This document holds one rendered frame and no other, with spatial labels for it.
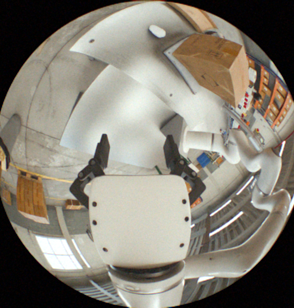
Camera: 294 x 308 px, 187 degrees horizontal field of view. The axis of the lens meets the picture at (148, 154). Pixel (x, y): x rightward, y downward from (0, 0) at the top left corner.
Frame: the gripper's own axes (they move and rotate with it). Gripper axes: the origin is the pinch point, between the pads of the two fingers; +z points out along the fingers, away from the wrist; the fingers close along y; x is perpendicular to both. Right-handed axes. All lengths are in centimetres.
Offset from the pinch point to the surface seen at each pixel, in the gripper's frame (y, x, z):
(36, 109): -127, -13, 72
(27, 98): -139, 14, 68
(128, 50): -5.0, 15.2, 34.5
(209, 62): 20.5, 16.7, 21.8
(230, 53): 26.2, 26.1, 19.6
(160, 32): 5.5, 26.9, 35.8
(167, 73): 13.1, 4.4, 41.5
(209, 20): 35, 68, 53
